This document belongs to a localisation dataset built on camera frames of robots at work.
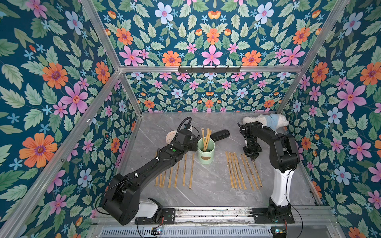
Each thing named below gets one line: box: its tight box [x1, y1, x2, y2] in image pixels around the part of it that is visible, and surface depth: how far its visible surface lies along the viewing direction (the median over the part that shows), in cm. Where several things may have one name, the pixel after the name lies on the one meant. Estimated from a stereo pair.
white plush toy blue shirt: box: [242, 113, 290, 132], surface depth 106 cm
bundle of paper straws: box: [200, 127, 212, 153], surface depth 88 cm
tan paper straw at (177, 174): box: [174, 161, 181, 188], surface depth 88 cm
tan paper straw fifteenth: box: [252, 160, 263, 188], surface depth 89 cm
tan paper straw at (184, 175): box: [182, 153, 188, 187], surface depth 89 cm
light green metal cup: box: [196, 137, 216, 165], surface depth 88 cm
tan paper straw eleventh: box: [233, 152, 243, 189], surface depth 90 cm
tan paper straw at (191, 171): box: [188, 153, 195, 189], surface depth 90 cm
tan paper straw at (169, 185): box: [167, 167, 173, 189], surface depth 88 cm
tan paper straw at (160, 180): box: [159, 173, 163, 188], surface depth 86 cm
